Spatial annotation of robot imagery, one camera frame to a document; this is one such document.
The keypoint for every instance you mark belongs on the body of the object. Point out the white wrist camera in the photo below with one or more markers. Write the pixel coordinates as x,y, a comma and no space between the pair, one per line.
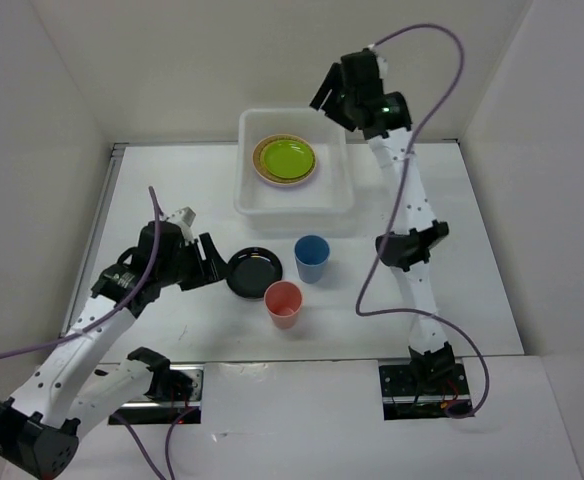
183,218
382,63

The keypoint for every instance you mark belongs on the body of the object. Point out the pink plastic cup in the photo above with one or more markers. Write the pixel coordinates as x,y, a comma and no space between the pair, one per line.
283,301

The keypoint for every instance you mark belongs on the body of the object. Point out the black plate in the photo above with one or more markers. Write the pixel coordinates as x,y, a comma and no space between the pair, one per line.
252,270

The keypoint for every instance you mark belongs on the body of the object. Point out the green plastic plate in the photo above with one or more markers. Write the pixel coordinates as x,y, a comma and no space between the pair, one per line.
287,158

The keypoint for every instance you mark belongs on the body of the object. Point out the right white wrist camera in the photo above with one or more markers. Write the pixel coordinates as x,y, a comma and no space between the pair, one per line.
382,63

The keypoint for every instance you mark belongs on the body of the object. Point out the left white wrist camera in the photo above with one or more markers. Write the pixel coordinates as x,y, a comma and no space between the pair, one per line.
183,218

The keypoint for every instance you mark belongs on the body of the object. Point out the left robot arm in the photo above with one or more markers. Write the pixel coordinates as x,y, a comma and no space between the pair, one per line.
43,421

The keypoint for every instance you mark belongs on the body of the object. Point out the yellow woven pattern plate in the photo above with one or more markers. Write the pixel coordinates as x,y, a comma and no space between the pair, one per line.
257,160

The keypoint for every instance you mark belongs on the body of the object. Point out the white plastic bin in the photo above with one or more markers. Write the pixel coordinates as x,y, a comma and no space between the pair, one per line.
318,202

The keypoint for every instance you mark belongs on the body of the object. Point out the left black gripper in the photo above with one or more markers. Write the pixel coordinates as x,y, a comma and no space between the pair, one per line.
213,268

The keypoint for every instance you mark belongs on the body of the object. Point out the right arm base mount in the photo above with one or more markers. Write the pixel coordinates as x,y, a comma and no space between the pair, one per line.
404,399

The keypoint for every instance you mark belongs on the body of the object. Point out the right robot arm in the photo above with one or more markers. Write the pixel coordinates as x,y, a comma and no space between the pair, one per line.
414,231

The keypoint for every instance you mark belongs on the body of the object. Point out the blue plastic cup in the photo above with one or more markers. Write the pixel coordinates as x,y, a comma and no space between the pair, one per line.
311,254

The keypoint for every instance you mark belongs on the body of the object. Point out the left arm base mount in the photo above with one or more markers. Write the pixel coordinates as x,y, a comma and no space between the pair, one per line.
179,401

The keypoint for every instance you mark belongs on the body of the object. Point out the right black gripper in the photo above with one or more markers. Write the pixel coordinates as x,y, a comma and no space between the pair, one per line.
332,81

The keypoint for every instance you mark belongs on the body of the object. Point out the orange plastic plate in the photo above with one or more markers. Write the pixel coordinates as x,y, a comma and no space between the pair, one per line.
292,186

